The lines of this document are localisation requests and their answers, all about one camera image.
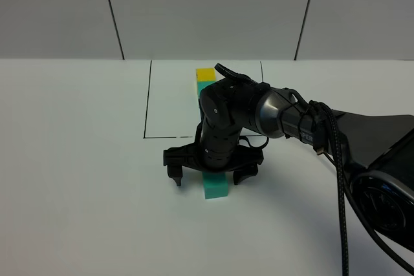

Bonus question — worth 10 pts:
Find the teal template block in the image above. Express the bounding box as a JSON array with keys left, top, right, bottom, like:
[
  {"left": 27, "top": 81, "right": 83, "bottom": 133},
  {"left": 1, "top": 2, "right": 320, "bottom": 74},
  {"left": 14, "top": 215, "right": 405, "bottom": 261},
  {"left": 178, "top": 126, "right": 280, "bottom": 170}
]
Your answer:
[{"left": 196, "top": 80, "right": 217, "bottom": 118}]

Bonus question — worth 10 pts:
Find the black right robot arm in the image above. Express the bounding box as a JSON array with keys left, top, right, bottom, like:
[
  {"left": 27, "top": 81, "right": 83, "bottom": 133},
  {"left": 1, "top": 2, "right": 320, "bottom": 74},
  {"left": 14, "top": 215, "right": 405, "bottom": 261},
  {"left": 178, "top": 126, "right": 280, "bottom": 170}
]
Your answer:
[{"left": 163, "top": 78, "right": 413, "bottom": 249}]

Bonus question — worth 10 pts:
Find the yellow template block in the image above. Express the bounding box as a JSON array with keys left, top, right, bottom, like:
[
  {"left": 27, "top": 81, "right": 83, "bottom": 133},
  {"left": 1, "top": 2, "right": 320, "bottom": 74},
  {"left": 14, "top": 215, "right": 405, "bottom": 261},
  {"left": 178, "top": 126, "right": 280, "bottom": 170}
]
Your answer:
[{"left": 196, "top": 68, "right": 216, "bottom": 83}]

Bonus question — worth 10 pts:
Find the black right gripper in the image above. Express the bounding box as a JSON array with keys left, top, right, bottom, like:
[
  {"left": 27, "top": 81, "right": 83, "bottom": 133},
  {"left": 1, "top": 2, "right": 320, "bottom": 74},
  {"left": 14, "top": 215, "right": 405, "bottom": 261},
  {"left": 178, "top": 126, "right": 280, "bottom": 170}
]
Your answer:
[{"left": 163, "top": 120, "right": 264, "bottom": 187}]

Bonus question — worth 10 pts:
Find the black right camera cable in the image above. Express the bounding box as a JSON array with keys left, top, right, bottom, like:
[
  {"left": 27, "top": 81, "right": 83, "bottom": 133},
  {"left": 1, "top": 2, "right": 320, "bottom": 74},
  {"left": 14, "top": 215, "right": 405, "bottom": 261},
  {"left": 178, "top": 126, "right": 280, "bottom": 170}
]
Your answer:
[{"left": 238, "top": 135, "right": 270, "bottom": 150}]

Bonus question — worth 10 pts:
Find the braided black arm cable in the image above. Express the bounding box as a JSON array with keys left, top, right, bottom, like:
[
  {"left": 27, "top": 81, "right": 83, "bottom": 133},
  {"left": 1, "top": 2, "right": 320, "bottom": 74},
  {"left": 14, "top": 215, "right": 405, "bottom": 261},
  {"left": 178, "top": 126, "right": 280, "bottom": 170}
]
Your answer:
[{"left": 284, "top": 88, "right": 414, "bottom": 276}]

